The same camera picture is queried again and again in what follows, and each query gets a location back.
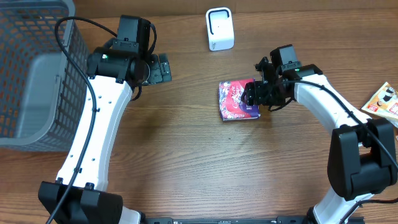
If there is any red purple snack packet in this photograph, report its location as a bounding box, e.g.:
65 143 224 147
218 78 261 121

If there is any yellow orange snack bag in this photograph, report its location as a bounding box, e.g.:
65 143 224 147
361 82 398 127

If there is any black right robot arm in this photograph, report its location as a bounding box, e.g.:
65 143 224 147
241 45 397 224

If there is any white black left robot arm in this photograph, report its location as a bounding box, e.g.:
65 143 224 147
38 15 172 223

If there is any white barcode scanner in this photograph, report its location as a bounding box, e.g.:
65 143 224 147
205 7 234 51

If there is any grey plastic mesh basket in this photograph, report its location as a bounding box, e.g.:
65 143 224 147
1 0 86 152

